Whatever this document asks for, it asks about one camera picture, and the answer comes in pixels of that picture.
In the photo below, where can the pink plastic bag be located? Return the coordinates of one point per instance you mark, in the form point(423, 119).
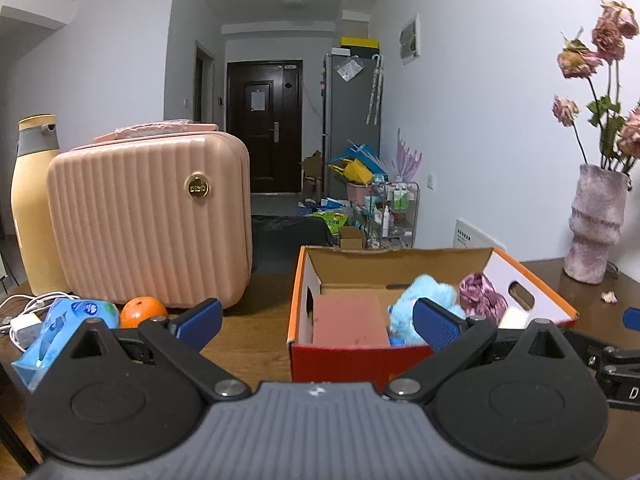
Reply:
point(150, 127)

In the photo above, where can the blue and yellow bags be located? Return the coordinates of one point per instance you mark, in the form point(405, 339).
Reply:
point(357, 165)

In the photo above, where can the fallen pink petal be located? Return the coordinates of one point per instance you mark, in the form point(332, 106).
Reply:
point(609, 297)

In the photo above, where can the pink sponge block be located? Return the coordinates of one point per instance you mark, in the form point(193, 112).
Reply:
point(350, 320)

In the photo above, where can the mauve fuzzy vase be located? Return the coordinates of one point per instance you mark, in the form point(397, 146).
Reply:
point(595, 225)

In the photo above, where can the mauve velvet scrunchie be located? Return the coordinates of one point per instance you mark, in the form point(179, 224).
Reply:
point(480, 292)

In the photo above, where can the light blue plush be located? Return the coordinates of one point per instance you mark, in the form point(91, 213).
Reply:
point(430, 287)

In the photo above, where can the pink ribbed suitcase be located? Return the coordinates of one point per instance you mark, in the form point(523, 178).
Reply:
point(140, 220)

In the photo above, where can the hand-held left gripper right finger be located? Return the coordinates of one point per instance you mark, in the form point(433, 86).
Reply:
point(437, 325)

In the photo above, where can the white paper notice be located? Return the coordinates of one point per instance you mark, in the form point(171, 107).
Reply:
point(257, 100)

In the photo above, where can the dark brown entrance door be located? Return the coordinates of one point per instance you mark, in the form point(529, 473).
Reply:
point(262, 160)

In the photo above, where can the brown carton beside refrigerator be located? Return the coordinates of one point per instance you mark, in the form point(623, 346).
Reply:
point(312, 175)

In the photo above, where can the blue tissue pack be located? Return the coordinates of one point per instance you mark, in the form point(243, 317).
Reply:
point(55, 325)

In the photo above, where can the pink plastic basin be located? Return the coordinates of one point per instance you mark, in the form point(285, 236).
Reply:
point(359, 192)

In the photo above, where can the orange cardboard box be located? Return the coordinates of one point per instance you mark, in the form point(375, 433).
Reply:
point(340, 362)

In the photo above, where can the yellow thermos jug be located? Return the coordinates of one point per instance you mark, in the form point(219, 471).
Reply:
point(35, 210)

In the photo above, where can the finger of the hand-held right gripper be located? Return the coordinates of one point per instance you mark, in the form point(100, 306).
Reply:
point(585, 342)
point(633, 320)

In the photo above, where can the orange fruit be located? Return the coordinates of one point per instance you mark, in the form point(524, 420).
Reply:
point(142, 312)

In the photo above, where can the grey refrigerator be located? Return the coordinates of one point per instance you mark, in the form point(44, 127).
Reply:
point(350, 115)

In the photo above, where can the purple feather decoration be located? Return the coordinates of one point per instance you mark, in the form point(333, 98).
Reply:
point(410, 157)

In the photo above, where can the yellow flat box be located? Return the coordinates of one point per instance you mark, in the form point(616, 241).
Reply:
point(360, 42)

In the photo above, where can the open brown cardboard carton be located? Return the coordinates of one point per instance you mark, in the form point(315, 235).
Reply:
point(351, 239)

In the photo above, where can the round ceiling lamp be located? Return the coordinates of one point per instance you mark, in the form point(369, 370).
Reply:
point(294, 2)

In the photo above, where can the clear plastic bag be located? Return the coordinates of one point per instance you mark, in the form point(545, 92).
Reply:
point(350, 68)

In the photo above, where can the white wall fuse panel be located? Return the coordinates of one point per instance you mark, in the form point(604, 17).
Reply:
point(410, 40)

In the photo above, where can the green printed sack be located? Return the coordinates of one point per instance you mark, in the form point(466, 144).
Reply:
point(334, 220)

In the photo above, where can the dark side door frame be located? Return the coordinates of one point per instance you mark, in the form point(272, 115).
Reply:
point(199, 85)

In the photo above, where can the bunch of dried pink roses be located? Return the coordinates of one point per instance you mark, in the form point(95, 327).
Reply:
point(607, 37)

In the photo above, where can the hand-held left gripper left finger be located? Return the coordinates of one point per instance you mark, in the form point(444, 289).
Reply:
point(197, 322)

